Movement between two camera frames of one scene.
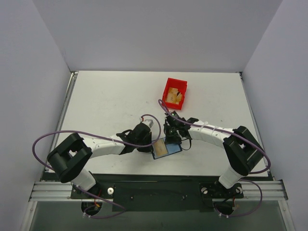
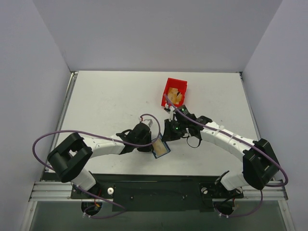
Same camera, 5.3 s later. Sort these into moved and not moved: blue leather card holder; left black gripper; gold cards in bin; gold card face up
Moved: blue leather card holder
Not moved: gold card face up; left black gripper; gold cards in bin
